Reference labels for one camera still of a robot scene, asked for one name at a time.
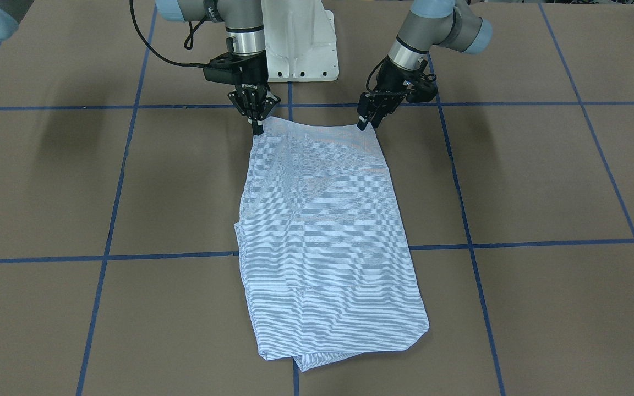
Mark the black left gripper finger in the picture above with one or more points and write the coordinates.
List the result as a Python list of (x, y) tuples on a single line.
[(376, 116), (365, 113)]

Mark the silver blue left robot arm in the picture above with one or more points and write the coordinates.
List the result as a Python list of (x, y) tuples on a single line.
[(446, 24)]

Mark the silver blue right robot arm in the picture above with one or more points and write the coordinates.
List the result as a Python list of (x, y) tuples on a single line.
[(243, 21)]

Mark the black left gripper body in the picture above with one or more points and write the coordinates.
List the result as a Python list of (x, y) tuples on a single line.
[(391, 75)]

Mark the blue tape grid lines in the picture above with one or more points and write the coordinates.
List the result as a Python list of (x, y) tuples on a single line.
[(120, 180)]

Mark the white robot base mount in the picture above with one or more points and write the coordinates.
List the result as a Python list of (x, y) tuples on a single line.
[(301, 42)]

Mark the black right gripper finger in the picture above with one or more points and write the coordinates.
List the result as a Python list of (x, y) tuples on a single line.
[(255, 122), (261, 120)]

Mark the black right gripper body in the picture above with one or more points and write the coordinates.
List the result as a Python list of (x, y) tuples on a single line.
[(252, 72)]

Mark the light blue striped shirt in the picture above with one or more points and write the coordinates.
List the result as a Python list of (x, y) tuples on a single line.
[(323, 256)]

